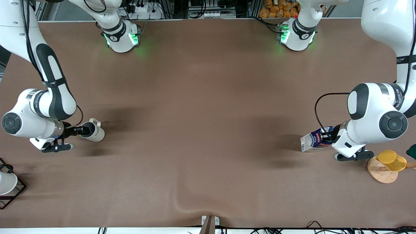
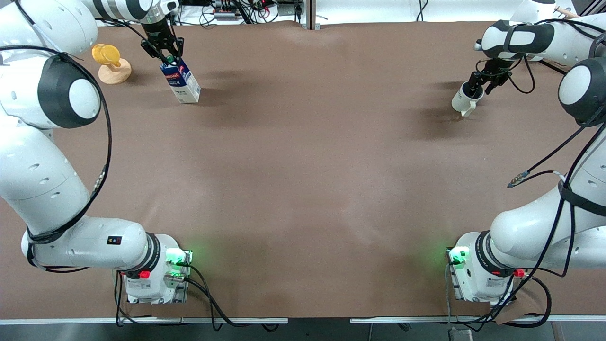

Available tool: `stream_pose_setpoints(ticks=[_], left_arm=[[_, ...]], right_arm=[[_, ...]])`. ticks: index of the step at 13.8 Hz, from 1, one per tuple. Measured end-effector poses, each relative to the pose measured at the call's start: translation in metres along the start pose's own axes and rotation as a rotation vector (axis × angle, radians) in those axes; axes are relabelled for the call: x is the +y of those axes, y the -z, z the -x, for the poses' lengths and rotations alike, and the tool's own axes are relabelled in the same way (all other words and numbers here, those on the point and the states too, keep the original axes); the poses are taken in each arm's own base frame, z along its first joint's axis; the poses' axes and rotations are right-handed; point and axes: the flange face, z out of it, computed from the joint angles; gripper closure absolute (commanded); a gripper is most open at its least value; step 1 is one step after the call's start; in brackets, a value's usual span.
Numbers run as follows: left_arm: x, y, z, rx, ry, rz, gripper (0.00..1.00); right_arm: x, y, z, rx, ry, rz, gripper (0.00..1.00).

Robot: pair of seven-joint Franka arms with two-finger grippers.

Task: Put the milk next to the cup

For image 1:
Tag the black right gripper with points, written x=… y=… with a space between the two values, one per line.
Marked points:
x=69 y=130

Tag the metal table clamp bracket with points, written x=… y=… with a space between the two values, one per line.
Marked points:
x=210 y=224

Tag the white socket bar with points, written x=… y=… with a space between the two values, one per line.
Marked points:
x=211 y=14

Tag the white bowl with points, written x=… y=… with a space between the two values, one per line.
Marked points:
x=6 y=183

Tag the white power strip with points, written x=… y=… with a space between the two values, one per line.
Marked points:
x=146 y=9

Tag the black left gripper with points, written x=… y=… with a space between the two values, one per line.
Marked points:
x=335 y=131

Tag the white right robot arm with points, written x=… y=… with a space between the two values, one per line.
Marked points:
x=53 y=97

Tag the dark green cup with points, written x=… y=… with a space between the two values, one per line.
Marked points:
x=412 y=152

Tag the wooden mug tree stand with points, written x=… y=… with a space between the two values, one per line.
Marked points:
x=382 y=175

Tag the brown table cover mat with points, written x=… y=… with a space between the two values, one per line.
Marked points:
x=208 y=97

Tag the beige ceramic mug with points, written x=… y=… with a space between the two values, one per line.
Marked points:
x=97 y=135

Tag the blue milk carton green cap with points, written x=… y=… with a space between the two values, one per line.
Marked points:
x=308 y=143

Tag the yellow plastic cup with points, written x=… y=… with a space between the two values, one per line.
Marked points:
x=391 y=161

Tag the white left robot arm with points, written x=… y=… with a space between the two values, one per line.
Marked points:
x=373 y=123

